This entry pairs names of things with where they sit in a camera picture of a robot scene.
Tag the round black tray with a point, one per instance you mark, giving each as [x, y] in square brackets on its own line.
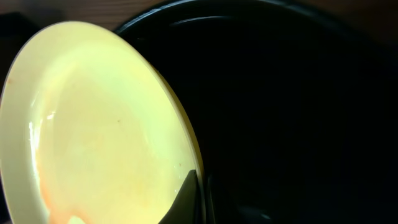
[295, 113]

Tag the yellow plate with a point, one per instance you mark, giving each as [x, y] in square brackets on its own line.
[91, 132]

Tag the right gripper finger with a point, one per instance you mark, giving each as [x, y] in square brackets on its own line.
[186, 206]

